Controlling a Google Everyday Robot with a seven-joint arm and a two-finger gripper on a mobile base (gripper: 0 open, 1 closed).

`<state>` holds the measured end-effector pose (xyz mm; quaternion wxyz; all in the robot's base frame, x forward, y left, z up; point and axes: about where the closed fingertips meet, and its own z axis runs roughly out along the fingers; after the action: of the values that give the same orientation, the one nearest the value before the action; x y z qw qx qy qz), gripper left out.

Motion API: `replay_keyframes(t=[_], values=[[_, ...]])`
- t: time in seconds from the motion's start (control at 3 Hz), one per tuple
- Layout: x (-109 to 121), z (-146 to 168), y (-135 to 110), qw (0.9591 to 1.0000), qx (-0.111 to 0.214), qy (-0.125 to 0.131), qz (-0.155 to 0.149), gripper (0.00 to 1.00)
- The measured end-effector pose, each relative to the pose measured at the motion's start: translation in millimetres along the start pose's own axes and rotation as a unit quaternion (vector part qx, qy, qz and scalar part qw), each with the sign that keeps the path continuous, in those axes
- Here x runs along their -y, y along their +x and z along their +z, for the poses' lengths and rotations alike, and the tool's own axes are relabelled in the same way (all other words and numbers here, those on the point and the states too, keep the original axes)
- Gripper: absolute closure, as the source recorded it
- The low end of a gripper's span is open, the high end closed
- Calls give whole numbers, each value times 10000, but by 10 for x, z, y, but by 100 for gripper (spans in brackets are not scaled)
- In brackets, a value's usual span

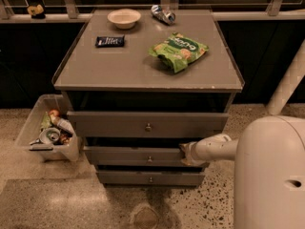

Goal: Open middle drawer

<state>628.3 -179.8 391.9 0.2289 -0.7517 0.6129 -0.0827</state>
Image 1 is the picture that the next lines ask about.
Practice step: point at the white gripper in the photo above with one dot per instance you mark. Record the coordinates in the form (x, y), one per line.
(197, 150)

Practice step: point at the grey drawer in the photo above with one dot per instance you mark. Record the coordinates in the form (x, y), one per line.
(150, 178)
(147, 124)
(128, 156)

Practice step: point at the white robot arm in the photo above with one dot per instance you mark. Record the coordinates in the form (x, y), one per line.
(269, 171)

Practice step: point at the grey bottom drawer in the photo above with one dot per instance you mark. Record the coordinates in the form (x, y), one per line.
(150, 178)

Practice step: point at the grey drawer cabinet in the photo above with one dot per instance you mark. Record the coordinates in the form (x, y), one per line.
(128, 79)

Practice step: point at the grey top drawer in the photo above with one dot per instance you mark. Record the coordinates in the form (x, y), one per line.
(147, 124)

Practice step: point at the metal floor drain cover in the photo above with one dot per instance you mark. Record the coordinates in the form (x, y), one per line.
(145, 218)

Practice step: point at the green snack bag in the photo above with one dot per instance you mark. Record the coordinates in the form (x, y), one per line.
(177, 52)

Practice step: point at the white diagonal pillar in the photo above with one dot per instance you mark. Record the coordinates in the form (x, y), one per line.
(288, 83)

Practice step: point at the plastic bottle in bin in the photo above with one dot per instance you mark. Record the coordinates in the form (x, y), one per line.
(62, 123)

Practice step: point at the dark blue candy bar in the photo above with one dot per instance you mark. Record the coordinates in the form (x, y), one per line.
(109, 41)

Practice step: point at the clear plastic trash bin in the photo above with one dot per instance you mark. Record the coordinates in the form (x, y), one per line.
(67, 147)

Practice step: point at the empty can in bin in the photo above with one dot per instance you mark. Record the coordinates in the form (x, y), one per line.
(49, 135)

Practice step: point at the crushed silver can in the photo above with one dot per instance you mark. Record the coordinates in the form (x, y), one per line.
(166, 16)

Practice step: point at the white paper bowl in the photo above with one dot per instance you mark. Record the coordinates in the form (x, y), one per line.
(124, 19)

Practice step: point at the yellow toy on ledge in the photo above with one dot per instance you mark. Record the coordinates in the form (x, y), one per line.
(36, 12)

